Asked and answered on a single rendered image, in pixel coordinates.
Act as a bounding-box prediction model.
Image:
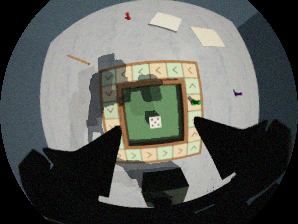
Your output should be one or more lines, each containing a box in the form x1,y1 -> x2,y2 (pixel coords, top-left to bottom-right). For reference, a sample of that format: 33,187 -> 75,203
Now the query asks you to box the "white die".
149,115 -> 162,129

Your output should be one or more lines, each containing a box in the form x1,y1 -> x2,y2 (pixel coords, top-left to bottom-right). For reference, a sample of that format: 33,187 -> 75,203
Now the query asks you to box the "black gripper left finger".
41,125 -> 122,197

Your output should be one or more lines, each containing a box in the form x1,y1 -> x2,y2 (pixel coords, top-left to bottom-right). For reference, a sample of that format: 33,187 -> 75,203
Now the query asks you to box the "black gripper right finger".
193,116 -> 267,180

